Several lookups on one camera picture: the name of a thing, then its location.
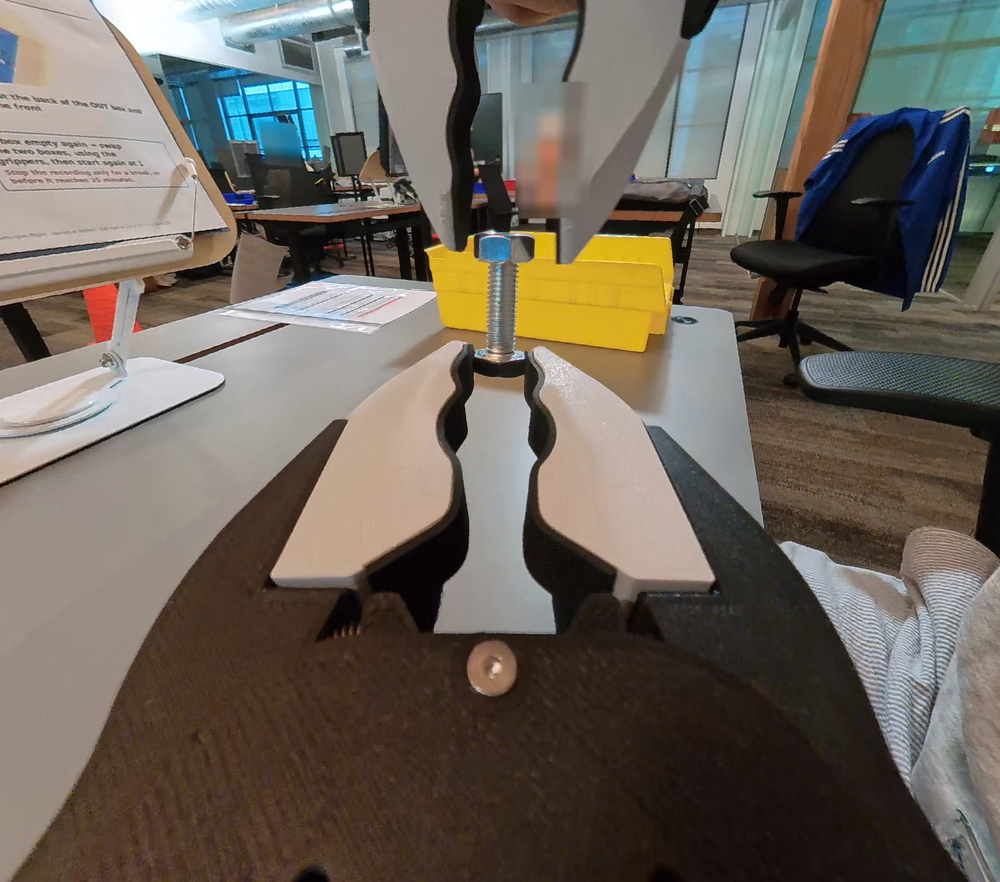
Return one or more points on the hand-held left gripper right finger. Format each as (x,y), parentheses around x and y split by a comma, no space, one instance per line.
(617,491)

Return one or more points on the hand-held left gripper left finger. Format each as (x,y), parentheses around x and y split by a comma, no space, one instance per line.
(375,491)

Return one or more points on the yellow plastic bin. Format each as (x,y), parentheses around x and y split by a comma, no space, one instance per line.
(562,308)

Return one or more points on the silver hex bolt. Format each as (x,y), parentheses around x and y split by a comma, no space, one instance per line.
(500,308)

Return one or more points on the grey desk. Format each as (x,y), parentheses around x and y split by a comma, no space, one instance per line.
(234,468)
(180,343)

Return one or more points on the long background desk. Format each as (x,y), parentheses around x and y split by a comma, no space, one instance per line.
(328,214)

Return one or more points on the computer monitor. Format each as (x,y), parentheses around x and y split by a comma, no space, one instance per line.
(349,154)

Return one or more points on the laminated paper sheet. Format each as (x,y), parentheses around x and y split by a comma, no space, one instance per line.
(336,304)

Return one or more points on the grey bag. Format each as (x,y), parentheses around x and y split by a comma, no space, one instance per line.
(664,190)

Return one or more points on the wooden pillar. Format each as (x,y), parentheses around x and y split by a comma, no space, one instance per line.
(844,77)

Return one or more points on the white paper bag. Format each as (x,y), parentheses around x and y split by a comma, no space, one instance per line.
(258,268)

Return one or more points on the wooden document stand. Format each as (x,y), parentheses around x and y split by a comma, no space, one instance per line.
(125,397)

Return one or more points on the black office chair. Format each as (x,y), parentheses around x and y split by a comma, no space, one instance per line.
(805,265)

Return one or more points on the white instruction sheet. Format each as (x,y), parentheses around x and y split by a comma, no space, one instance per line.
(78,77)

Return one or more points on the orange cone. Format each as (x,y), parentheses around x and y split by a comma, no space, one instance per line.
(105,311)

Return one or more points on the blue striped jacket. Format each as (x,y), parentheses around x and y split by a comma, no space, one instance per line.
(930,194)

